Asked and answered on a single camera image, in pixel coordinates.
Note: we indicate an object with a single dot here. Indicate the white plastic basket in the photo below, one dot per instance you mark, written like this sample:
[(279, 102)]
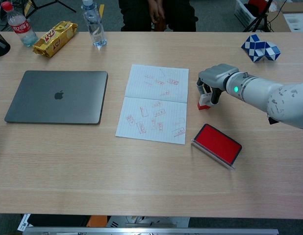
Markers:
[(245, 13)]

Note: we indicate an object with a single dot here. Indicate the brown cardboard box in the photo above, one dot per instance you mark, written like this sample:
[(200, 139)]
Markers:
[(279, 22)]

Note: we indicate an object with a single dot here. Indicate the red and white stamp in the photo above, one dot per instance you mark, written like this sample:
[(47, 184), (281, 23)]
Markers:
[(204, 104)]

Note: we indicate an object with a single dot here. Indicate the black box under table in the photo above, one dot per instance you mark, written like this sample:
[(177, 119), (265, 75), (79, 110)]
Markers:
[(58, 220)]

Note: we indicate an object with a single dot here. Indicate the plastic bottle with red label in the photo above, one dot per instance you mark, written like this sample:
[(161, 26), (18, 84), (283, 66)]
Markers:
[(20, 27)]

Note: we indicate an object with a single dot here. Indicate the orange part under table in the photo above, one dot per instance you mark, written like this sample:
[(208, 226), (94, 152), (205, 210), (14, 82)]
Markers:
[(97, 221)]

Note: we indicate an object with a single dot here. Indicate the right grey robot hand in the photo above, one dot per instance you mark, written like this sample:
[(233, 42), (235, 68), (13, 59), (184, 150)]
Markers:
[(217, 76)]

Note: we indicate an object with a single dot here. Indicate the red ink pad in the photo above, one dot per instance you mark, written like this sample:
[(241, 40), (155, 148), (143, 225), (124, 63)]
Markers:
[(216, 144)]

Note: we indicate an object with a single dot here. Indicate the white paper label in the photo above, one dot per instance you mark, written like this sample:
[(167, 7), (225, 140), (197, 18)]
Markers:
[(25, 222)]

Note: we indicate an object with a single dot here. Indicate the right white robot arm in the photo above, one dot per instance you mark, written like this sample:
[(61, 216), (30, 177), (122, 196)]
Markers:
[(264, 95)]

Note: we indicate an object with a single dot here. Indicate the black tripod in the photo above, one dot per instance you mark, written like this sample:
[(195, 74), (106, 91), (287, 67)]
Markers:
[(43, 6), (258, 20)]

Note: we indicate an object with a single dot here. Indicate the white foam insert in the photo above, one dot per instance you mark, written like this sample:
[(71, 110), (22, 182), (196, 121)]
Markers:
[(297, 22)]

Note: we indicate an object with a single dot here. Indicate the seated person in black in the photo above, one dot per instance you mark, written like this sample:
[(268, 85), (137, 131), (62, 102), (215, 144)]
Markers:
[(157, 14)]

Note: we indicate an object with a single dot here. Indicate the gold snack packet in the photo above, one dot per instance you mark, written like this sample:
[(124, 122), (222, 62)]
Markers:
[(54, 39)]

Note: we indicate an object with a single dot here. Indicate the white device under table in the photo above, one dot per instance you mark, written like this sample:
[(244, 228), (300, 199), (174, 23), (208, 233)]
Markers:
[(151, 221)]

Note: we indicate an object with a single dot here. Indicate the open lined notebook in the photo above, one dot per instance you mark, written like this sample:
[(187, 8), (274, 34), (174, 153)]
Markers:
[(151, 105)]

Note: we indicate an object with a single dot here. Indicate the grey closed laptop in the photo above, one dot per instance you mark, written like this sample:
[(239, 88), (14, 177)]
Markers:
[(57, 96)]

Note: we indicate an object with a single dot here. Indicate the blue white snake puzzle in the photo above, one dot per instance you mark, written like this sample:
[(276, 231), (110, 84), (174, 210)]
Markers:
[(260, 47)]

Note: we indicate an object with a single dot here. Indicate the aluminium rail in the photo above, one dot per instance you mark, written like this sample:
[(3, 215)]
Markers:
[(151, 232)]

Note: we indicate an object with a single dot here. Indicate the red object in basket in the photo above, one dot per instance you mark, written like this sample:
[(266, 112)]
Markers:
[(258, 5)]

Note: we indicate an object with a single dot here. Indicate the clear plastic water bottle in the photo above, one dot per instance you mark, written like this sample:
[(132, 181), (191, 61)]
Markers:
[(94, 24)]

